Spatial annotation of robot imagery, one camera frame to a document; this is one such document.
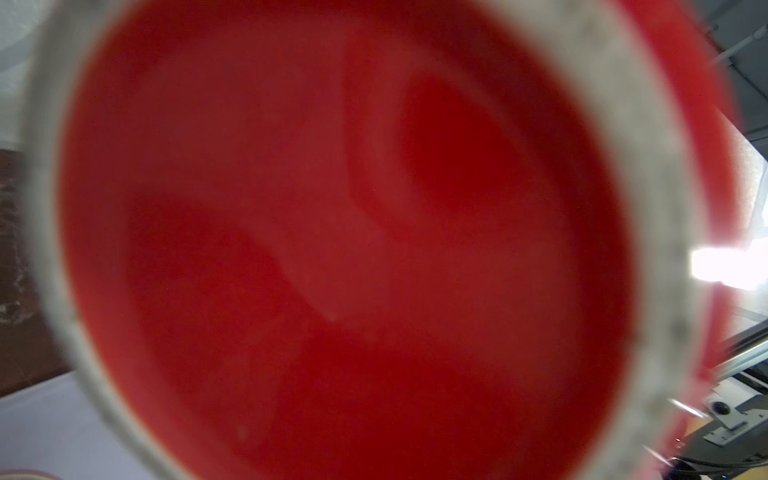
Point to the red mug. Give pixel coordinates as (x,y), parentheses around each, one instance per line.
(380,239)

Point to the lavender plastic tray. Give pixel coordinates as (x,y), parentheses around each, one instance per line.
(51,429)

